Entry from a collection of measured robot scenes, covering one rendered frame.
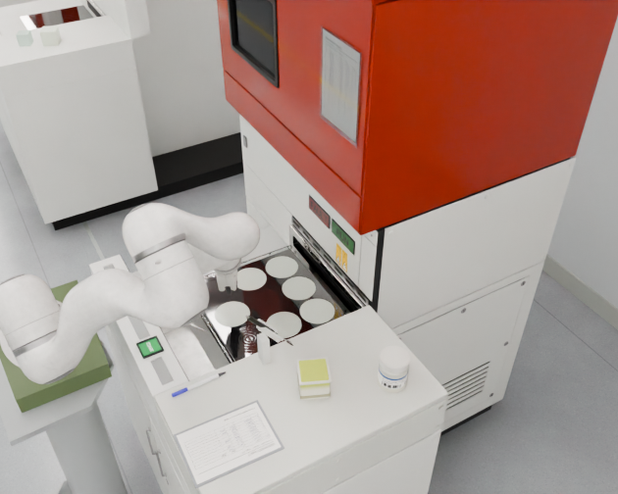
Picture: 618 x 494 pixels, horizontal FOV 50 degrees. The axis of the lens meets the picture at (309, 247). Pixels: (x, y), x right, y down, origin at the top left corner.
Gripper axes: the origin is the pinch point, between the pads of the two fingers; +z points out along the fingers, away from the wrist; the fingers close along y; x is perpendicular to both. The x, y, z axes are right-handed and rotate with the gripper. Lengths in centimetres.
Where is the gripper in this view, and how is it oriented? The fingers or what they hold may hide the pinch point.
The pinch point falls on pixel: (231, 282)
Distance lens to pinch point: 189.9
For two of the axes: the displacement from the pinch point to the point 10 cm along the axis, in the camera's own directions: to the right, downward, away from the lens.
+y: 0.2, 9.1, -4.2
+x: 10.0, -0.1, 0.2
